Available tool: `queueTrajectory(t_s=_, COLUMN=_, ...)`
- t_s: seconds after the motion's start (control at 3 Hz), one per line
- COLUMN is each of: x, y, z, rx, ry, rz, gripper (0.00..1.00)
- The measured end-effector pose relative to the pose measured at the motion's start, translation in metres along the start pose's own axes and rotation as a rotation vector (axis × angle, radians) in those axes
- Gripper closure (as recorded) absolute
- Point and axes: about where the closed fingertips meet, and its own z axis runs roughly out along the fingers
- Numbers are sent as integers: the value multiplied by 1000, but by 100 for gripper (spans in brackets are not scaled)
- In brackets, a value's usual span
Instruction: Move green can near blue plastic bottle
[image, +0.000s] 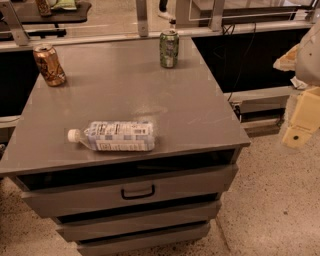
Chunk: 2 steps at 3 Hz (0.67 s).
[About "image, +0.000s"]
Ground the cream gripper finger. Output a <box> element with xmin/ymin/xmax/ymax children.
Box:
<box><xmin>282</xmin><ymin>87</ymin><xmax>320</xmax><ymax>149</ymax></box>
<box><xmin>273</xmin><ymin>44</ymin><xmax>298</xmax><ymax>71</ymax></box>

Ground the green soda can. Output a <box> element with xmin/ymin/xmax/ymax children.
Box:
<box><xmin>159</xmin><ymin>29</ymin><xmax>179</xmax><ymax>68</ymax></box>

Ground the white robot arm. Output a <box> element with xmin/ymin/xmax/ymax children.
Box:
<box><xmin>273</xmin><ymin>20</ymin><xmax>320</xmax><ymax>149</ymax></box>

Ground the blue label plastic bottle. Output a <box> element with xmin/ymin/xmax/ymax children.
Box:
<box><xmin>67</xmin><ymin>121</ymin><xmax>155</xmax><ymax>152</ymax></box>

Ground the brown soda can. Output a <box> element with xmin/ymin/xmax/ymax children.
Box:
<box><xmin>33</xmin><ymin>43</ymin><xmax>66</xmax><ymax>86</ymax></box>

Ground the brown can in background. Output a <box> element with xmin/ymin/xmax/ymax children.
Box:
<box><xmin>35</xmin><ymin>0</ymin><xmax>52</xmax><ymax>17</ymax></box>

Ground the grey drawer cabinet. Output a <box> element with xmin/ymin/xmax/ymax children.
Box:
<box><xmin>1</xmin><ymin>38</ymin><xmax>249</xmax><ymax>256</ymax></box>

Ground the green bag in background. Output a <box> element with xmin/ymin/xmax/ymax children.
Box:
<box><xmin>51</xmin><ymin>0</ymin><xmax>77</xmax><ymax>11</ymax></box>

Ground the black background table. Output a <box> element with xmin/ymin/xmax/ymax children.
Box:
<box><xmin>11</xmin><ymin>0</ymin><xmax>93</xmax><ymax>25</ymax></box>

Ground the black hanging cable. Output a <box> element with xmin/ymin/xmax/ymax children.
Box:
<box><xmin>227</xmin><ymin>22</ymin><xmax>258</xmax><ymax>102</ymax></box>

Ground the metal railing frame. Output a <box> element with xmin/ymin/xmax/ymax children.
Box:
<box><xmin>1</xmin><ymin>0</ymin><xmax>319</xmax><ymax>51</ymax></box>

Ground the black drawer handle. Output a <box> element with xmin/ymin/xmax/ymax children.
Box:
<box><xmin>121</xmin><ymin>185</ymin><xmax>155</xmax><ymax>200</ymax></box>

